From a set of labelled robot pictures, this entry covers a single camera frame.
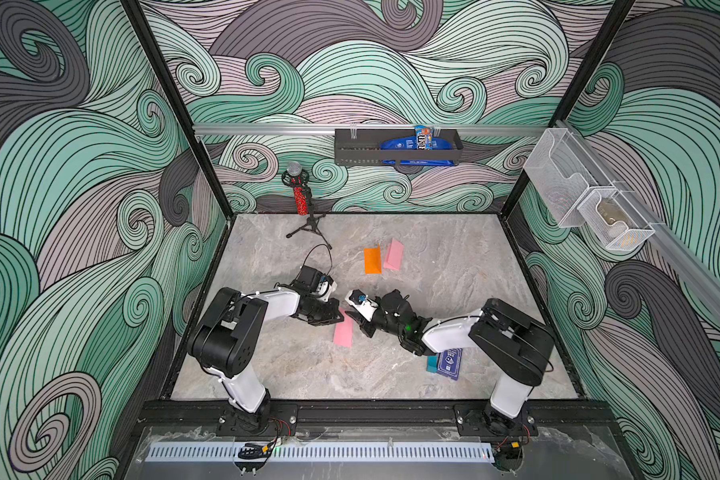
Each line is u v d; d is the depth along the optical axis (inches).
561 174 30.6
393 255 41.5
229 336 18.6
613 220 25.6
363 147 38.0
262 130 70.0
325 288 32.9
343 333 34.7
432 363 31.9
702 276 21.0
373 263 42.0
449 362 32.0
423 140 35.4
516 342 18.4
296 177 39.2
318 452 27.5
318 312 31.9
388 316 27.6
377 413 29.5
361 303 29.2
